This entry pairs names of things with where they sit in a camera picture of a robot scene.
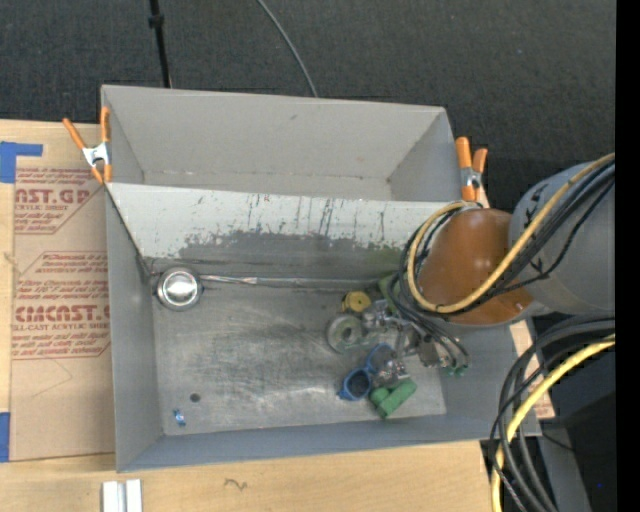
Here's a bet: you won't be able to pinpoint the blue sunglasses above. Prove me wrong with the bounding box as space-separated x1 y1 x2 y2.
338 342 399 402

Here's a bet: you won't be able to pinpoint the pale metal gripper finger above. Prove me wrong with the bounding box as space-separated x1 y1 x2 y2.
377 351 412 384
361 305 402 335

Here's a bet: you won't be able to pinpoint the brown cardboard board red print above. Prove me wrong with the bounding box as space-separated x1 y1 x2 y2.
0 118 557 462

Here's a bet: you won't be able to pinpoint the grey ring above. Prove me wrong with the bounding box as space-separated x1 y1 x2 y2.
325 314 370 354

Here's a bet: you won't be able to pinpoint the light green block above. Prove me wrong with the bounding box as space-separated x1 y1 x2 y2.
369 378 418 419

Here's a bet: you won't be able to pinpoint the grey metal bin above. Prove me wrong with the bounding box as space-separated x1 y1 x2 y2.
99 83 544 474

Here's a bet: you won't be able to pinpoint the yellow ring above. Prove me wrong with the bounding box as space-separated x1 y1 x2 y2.
341 291 372 315

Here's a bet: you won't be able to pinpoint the shiny silver metal cup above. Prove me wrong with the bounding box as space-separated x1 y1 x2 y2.
156 266 204 312

